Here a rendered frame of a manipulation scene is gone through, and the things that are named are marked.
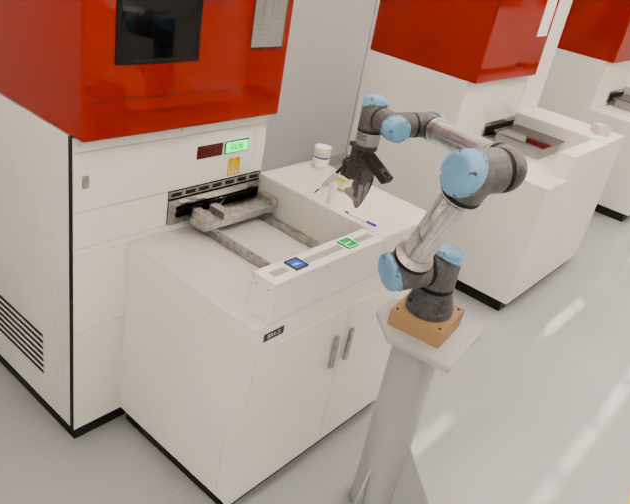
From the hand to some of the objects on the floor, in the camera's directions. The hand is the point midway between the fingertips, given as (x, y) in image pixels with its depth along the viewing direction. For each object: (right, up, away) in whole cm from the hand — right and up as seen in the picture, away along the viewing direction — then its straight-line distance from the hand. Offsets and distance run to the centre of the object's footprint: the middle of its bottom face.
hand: (358, 205), depth 210 cm
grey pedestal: (+16, -114, +32) cm, 119 cm away
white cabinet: (-37, -85, +67) cm, 114 cm away
